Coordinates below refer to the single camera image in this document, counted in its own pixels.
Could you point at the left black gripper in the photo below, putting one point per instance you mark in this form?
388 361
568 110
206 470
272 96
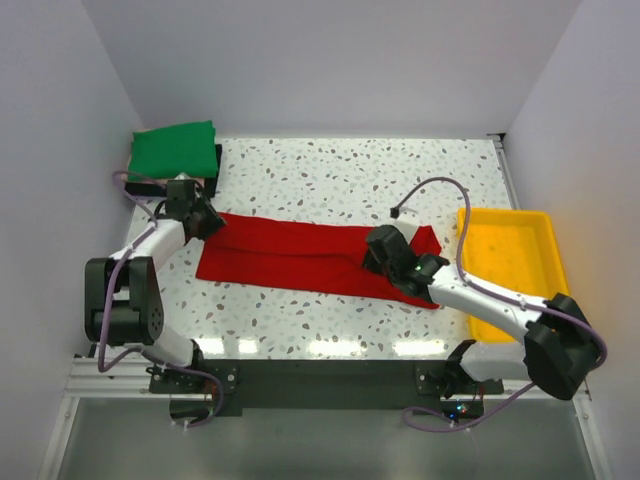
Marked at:
215 220

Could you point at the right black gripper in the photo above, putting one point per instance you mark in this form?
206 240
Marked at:
369 262

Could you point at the red t shirt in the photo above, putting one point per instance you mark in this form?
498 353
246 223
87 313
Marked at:
318 258

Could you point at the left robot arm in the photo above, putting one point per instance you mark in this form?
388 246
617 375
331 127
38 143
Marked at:
123 310

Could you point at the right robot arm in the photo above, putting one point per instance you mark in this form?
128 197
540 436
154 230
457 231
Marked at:
554 345

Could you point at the green folded t shirt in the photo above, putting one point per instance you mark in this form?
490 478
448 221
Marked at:
166 152

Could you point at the pink folded t shirt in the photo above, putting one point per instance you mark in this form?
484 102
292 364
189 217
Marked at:
135 177

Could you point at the yellow plastic tray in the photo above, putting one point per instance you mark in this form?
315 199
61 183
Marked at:
515 249

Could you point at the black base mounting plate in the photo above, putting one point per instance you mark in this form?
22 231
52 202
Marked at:
231 387

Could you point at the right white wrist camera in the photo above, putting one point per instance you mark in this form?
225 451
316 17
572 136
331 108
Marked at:
408 224

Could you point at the aluminium frame rail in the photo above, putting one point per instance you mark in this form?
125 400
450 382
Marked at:
112 427

